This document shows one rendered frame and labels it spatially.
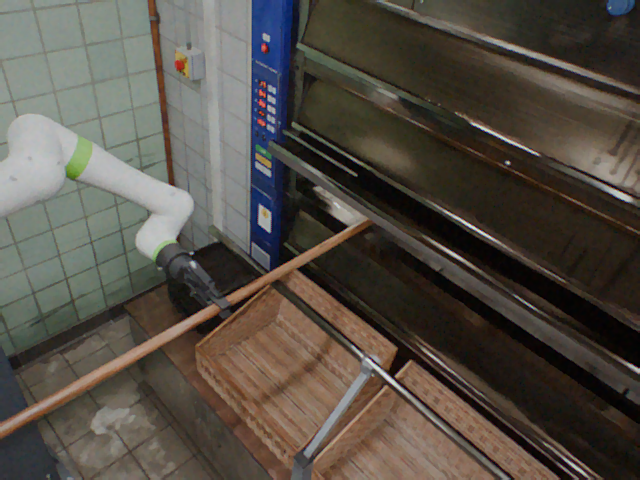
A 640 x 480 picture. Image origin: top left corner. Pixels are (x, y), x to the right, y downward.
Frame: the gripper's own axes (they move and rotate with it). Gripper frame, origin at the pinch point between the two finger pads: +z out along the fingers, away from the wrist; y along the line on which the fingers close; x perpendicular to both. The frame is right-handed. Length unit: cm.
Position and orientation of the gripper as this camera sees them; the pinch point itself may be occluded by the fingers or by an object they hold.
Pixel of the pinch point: (220, 304)
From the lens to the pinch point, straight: 149.3
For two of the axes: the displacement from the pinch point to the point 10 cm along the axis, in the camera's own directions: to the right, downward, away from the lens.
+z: 6.9, 5.1, -5.2
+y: -0.8, 7.7, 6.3
